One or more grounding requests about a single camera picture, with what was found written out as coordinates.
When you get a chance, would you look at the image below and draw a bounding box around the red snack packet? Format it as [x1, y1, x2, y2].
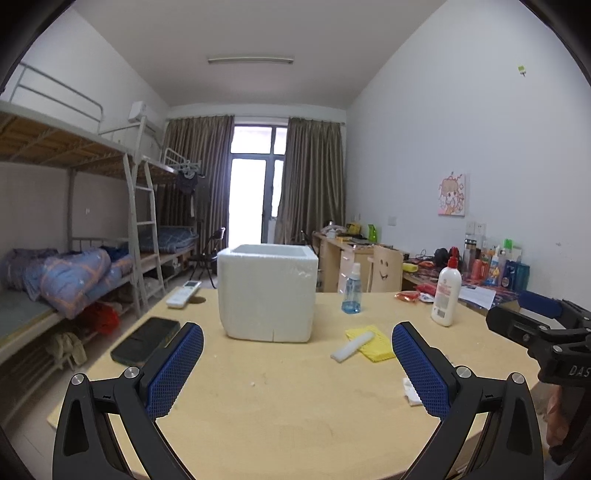
[394, 290, 421, 303]

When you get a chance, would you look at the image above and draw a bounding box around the wooden smiley chair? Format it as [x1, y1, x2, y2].
[368, 245, 404, 293]

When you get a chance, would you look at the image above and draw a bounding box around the person right hand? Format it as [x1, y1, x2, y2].
[545, 385, 569, 447]

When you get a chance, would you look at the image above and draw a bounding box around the black folding chair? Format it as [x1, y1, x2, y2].
[188, 227, 226, 289]

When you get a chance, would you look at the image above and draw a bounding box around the anime wall poster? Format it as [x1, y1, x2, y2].
[438, 172, 466, 217]

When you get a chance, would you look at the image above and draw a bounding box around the left brown curtain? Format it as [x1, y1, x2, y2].
[156, 116, 235, 251]

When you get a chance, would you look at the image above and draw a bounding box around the metal bunk bed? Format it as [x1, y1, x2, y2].
[1, 63, 199, 423]

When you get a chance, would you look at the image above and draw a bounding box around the brown curtain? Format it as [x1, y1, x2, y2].
[274, 118, 346, 244]
[156, 116, 235, 251]

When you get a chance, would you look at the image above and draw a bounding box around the glass balcony door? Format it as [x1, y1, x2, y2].
[228, 125, 287, 247]

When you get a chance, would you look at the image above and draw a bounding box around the white lotion bottle red cap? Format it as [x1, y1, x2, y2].
[431, 256, 462, 327]

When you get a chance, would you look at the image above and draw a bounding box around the white foam tube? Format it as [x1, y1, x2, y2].
[331, 331, 375, 363]

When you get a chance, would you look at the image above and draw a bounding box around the white air conditioner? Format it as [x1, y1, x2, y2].
[127, 101, 164, 136]

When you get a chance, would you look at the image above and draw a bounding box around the blue spray bottle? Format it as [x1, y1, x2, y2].
[342, 263, 363, 314]

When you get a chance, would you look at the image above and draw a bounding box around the right brown curtain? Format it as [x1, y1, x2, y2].
[274, 118, 346, 244]

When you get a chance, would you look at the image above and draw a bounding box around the white cloth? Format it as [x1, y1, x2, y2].
[403, 377, 423, 406]

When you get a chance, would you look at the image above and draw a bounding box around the printed paper sheet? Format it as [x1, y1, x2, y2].
[459, 286, 496, 310]

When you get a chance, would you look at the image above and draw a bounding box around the black smartphone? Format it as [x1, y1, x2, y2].
[110, 317, 180, 367]

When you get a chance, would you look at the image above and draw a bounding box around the toiletry bottles cluster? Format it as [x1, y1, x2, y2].
[460, 234, 530, 293]

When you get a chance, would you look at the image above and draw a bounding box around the blue plaid quilt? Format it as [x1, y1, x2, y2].
[1, 247, 132, 319]

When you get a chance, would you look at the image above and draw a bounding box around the white remote control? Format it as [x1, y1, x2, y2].
[166, 280, 201, 309]

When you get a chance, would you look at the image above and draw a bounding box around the ceiling tube light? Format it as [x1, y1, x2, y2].
[207, 55, 294, 65]

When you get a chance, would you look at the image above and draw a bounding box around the wooden desk with drawers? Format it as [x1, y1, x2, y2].
[312, 232, 374, 293]

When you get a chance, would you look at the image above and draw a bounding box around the white styrofoam box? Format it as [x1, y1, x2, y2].
[217, 244, 318, 343]

